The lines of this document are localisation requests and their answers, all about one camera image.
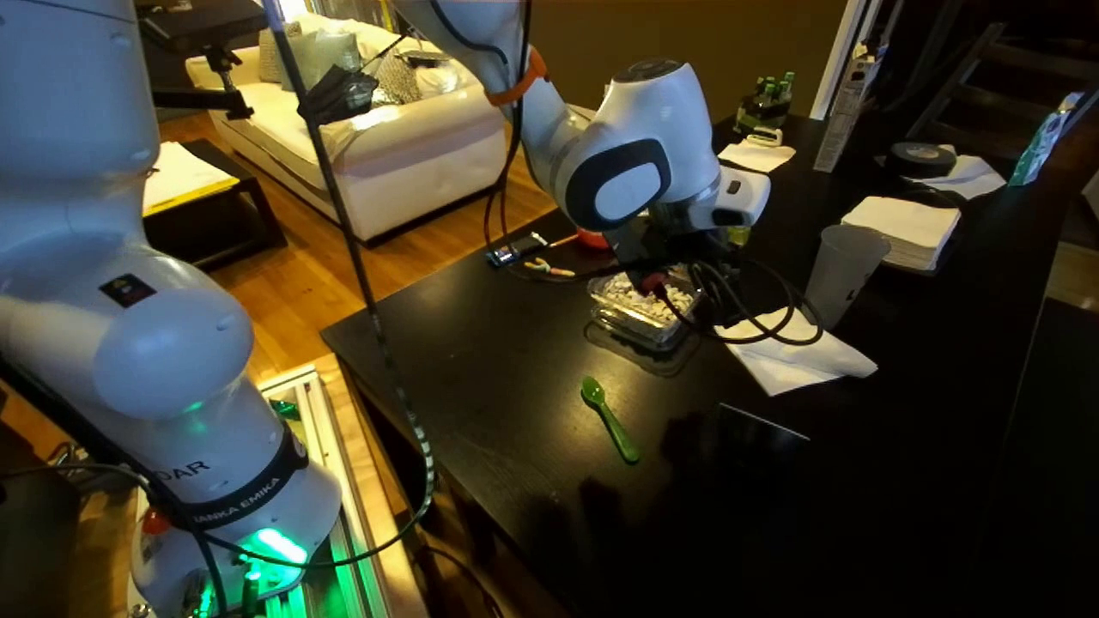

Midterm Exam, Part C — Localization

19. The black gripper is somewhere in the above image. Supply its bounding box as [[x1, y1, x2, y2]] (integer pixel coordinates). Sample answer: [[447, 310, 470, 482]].
[[613, 216, 699, 285]]

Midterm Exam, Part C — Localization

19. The clear plastic seed container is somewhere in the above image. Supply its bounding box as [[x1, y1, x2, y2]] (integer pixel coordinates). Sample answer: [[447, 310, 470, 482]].
[[583, 267, 700, 358]]

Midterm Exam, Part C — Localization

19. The white paper sheet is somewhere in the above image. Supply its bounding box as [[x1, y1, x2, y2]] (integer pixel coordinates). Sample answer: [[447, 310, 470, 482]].
[[717, 135, 799, 179]]

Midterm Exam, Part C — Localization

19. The green plastic spoon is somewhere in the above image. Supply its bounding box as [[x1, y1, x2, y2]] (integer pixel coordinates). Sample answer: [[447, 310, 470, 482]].
[[578, 375, 645, 468]]

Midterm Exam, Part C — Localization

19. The crumpled white napkin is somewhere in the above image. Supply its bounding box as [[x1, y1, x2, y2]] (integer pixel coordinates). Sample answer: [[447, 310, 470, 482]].
[[715, 303, 883, 399]]

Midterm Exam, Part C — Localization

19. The grey plastic cup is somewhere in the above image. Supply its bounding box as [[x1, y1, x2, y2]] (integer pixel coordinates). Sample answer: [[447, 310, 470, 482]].
[[804, 219, 893, 334]]

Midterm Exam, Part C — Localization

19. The black round disc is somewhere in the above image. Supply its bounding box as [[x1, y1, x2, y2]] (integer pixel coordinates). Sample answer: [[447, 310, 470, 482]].
[[885, 137, 957, 179]]

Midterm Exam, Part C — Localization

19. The small white paper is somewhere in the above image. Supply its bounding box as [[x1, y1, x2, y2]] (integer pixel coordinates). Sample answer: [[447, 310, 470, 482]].
[[906, 152, 1011, 202]]

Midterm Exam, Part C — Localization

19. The black cloth item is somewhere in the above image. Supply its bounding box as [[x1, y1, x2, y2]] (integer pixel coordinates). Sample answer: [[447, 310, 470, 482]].
[[299, 61, 382, 125]]

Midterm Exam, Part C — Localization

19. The dark wooden staircase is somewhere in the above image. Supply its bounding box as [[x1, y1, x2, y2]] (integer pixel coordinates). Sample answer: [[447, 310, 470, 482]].
[[891, 0, 1099, 140]]

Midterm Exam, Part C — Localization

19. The dark coffee table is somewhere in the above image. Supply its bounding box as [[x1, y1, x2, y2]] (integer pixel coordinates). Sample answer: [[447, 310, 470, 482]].
[[142, 135, 290, 271]]

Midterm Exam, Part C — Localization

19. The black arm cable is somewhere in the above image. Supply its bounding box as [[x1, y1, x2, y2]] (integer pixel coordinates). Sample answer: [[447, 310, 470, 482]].
[[649, 243, 829, 351]]

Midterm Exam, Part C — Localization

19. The orange velcro strap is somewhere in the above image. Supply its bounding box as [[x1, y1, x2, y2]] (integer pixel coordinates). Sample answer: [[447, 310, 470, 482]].
[[486, 45, 550, 111]]

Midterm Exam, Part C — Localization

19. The black hanging cable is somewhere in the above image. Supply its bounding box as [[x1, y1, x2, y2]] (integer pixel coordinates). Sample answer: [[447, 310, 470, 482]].
[[257, 0, 440, 543]]

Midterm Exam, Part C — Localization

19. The aluminium robot stand frame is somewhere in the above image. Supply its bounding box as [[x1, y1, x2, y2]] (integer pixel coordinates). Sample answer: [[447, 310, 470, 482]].
[[252, 358, 433, 618]]

